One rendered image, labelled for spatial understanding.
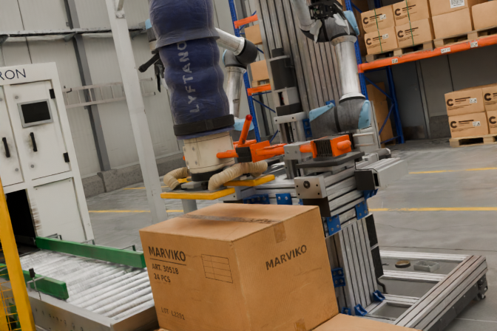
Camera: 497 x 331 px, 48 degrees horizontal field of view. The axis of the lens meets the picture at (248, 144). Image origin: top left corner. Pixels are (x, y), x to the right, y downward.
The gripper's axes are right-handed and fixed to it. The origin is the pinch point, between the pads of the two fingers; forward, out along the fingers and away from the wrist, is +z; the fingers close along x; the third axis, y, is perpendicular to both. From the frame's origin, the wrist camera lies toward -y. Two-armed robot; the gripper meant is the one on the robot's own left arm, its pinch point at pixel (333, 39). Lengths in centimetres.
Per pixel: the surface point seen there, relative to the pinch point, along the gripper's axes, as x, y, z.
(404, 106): -391, -802, 86
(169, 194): -45, 56, 45
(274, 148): 4, 50, 33
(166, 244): -45, 62, 62
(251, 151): -5, 51, 33
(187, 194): -33, 58, 45
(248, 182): -19, 40, 45
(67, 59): -956, -450, -143
